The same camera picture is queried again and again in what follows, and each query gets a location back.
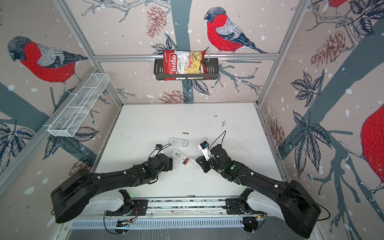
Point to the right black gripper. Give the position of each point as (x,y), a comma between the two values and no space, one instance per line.
(203,164)

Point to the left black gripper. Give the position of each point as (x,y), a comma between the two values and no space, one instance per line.
(167,167)

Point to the white remote control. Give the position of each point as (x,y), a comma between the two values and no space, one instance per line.
(177,142)
(178,155)

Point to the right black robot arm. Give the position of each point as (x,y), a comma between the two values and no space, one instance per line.
(298,208)

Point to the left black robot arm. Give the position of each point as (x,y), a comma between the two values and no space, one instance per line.
(71,197)

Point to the red cassava chips bag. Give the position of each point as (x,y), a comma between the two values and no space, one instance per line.
(183,62)

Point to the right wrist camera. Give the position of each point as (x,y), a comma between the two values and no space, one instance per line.
(205,148)

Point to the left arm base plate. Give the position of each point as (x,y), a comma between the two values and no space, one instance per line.
(136,208)

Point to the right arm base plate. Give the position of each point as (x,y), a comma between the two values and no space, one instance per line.
(240,207)

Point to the black wall basket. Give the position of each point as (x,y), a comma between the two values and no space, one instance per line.
(211,67)

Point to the white wire mesh shelf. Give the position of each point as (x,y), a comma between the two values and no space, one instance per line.
(81,102)

